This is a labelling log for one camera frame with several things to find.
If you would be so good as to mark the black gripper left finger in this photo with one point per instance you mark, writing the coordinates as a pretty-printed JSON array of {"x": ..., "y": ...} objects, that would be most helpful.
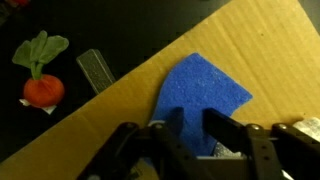
[{"x": 157, "y": 142}]

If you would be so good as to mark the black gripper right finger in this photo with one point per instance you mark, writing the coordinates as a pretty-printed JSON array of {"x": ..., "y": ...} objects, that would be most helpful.
[{"x": 269, "y": 153}]

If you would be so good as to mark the blue pouch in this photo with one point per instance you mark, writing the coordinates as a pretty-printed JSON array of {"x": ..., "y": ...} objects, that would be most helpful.
[{"x": 195, "y": 84}]

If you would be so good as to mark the red and green plush radish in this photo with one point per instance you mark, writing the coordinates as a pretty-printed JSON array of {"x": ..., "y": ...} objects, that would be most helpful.
[{"x": 41, "y": 90}]

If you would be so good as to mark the white knitted cloth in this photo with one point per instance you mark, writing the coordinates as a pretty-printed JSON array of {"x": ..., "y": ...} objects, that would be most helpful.
[{"x": 309, "y": 126}]

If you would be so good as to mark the large cardboard box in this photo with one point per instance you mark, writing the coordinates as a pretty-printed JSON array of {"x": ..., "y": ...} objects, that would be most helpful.
[{"x": 270, "y": 47}]

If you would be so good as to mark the black rectangular block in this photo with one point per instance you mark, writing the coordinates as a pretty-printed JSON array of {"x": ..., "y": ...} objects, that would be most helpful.
[{"x": 96, "y": 70}]

